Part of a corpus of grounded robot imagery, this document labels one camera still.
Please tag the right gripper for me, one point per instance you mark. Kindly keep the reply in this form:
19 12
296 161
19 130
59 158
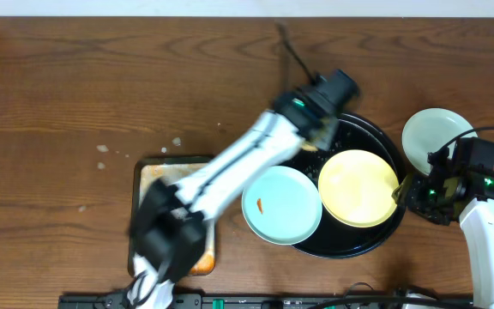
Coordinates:
412 196

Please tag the rectangular soapy metal tray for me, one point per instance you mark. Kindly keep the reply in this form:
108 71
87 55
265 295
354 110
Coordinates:
173 169

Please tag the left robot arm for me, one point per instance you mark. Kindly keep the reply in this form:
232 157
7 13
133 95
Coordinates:
168 231

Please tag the round black tray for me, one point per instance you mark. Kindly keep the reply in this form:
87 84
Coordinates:
332 238

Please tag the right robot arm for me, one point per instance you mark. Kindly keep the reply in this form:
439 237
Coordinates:
477 224

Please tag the yellow plate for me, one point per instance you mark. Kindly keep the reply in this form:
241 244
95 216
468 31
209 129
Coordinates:
356 188

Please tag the green yellow sponge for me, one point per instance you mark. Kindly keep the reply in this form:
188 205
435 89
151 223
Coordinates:
306 146

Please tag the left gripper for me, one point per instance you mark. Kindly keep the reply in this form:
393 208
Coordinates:
324 135

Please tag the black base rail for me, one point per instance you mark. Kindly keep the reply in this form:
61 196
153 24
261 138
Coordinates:
191 301

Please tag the light blue plate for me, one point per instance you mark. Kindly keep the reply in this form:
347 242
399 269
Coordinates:
282 206
427 131

